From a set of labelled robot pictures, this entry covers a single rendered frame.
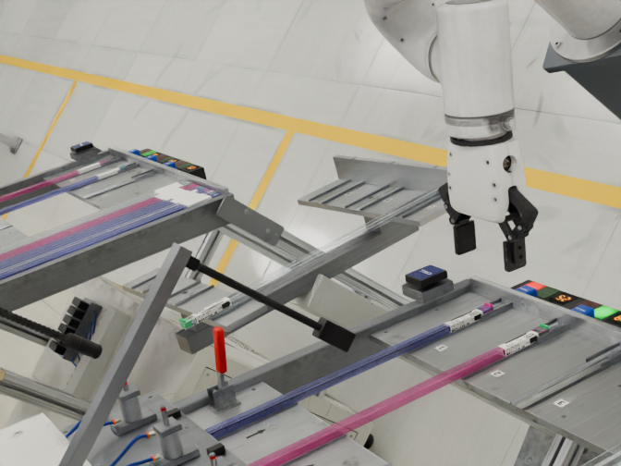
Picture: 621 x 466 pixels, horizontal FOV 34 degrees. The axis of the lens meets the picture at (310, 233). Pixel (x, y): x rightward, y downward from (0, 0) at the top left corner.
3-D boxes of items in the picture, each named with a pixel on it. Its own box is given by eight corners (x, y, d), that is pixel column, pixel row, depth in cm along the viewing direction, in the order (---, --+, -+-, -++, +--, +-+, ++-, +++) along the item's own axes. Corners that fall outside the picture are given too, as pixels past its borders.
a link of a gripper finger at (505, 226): (529, 195, 122) (529, 237, 124) (501, 187, 126) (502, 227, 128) (511, 202, 121) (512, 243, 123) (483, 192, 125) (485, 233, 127)
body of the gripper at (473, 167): (532, 125, 122) (538, 214, 125) (475, 116, 130) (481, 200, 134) (485, 140, 118) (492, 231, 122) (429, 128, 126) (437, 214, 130)
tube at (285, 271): (186, 330, 144) (183, 323, 144) (181, 327, 145) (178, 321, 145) (442, 193, 169) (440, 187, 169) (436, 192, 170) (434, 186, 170)
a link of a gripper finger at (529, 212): (538, 188, 119) (539, 232, 121) (493, 174, 125) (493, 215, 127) (530, 190, 119) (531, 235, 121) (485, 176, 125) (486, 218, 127)
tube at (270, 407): (487, 311, 148) (486, 303, 147) (493, 313, 146) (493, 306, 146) (174, 451, 124) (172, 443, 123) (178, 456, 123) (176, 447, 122)
